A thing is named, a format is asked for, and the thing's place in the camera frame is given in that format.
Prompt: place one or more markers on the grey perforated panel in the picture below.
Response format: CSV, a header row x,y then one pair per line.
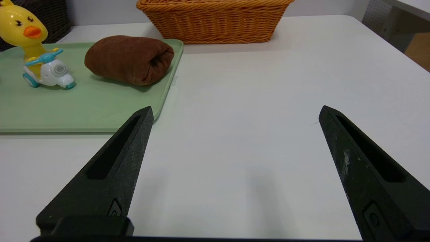
x,y
374,13

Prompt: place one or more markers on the white side table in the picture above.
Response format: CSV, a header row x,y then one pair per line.
x,y
415,6

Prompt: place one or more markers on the dark brown wicker basket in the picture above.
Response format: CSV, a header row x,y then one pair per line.
x,y
53,15

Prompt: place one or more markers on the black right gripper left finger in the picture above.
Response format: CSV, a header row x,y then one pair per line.
x,y
134,161

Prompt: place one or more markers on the brown towel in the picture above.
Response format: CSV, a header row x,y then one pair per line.
x,y
124,58

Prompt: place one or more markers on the light green plastic tray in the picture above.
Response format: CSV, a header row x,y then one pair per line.
x,y
84,104

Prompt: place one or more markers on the yellow duck scooter toy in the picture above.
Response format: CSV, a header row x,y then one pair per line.
x,y
23,27

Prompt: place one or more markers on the orange wicker basket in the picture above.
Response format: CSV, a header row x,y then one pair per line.
x,y
215,20

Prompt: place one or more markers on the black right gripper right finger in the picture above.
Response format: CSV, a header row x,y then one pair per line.
x,y
346,161

